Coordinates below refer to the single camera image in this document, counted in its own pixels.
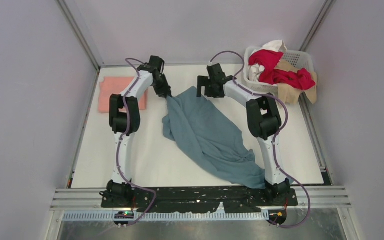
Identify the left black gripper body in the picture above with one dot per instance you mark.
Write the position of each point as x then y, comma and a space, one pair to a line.
162, 79

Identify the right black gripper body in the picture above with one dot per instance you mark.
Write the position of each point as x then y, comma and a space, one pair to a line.
211, 93

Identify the blue-grey t-shirt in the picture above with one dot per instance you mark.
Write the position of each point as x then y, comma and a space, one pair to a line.
211, 140

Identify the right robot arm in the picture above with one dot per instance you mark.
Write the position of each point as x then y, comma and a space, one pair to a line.
263, 120

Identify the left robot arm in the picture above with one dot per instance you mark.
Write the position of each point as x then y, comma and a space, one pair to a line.
125, 121

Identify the white t-shirt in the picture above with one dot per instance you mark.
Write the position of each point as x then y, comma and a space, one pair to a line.
263, 61

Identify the folded pink t-shirt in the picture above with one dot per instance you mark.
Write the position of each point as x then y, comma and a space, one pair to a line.
109, 86

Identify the beige t-shirt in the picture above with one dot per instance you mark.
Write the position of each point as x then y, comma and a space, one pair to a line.
291, 91

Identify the white laundry basket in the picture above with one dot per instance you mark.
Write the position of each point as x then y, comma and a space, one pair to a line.
298, 59

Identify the red t-shirt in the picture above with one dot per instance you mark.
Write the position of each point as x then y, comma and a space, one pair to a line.
263, 68

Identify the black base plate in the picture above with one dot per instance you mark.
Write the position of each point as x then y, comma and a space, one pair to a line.
196, 200

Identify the white slotted cable duct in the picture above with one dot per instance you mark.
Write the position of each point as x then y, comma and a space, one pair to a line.
129, 216

